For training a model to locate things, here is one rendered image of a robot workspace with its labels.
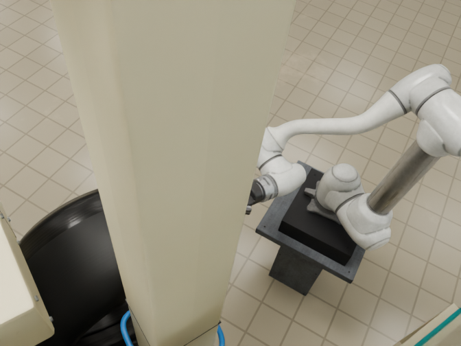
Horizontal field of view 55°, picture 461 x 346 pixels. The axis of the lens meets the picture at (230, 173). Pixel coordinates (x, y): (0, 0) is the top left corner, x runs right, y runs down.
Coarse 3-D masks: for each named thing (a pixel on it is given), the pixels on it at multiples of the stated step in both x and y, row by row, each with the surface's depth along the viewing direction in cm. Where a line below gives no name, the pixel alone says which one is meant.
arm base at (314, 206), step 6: (306, 192) 209; (312, 192) 208; (312, 198) 208; (312, 204) 206; (318, 204) 203; (312, 210) 205; (318, 210) 204; (324, 210) 202; (324, 216) 204; (330, 216) 203; (336, 216) 203
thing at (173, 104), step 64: (64, 0) 28; (128, 0) 22; (192, 0) 24; (256, 0) 26; (128, 64) 24; (192, 64) 27; (256, 64) 31; (128, 128) 29; (192, 128) 32; (256, 128) 37; (128, 192) 36; (192, 192) 39; (128, 256) 53; (192, 256) 50; (192, 320) 70
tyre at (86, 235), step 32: (96, 192) 117; (64, 224) 110; (96, 224) 110; (32, 256) 109; (64, 256) 106; (96, 256) 105; (64, 288) 103; (96, 288) 103; (64, 320) 103; (96, 320) 107; (128, 320) 153
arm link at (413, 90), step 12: (420, 72) 143; (432, 72) 141; (444, 72) 141; (396, 84) 147; (408, 84) 143; (420, 84) 141; (432, 84) 139; (444, 84) 139; (408, 96) 143; (420, 96) 140; (408, 108) 145
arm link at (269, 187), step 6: (264, 174) 155; (258, 180) 151; (264, 180) 152; (270, 180) 152; (264, 186) 150; (270, 186) 151; (276, 186) 152; (264, 192) 150; (270, 192) 151; (276, 192) 153; (264, 198) 152; (270, 198) 153
